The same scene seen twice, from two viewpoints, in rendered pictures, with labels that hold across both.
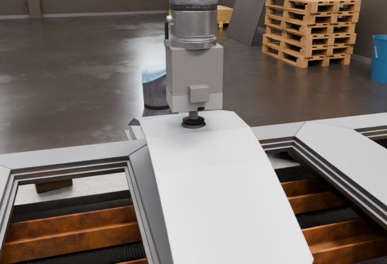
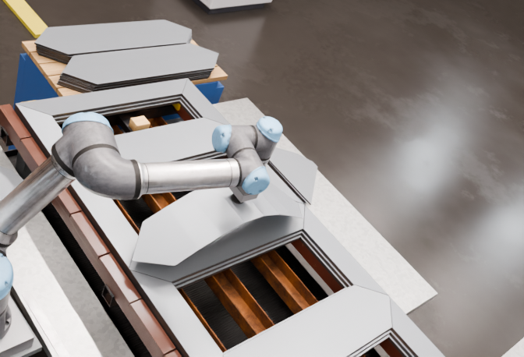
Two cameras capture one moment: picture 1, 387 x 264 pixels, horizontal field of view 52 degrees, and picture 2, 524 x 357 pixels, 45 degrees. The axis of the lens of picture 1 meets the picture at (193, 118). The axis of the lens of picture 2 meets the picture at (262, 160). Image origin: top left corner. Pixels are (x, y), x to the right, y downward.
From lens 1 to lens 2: 2.18 m
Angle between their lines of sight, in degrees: 105
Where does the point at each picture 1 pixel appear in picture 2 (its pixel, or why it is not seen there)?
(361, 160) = (132, 153)
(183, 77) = not seen: hidden behind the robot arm
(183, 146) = (259, 203)
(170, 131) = (251, 207)
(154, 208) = (230, 252)
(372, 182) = (161, 156)
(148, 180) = (202, 261)
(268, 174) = not seen: hidden behind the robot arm
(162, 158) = (270, 211)
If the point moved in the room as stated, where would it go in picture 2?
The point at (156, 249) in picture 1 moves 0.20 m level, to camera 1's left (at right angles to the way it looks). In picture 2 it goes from (260, 245) to (285, 295)
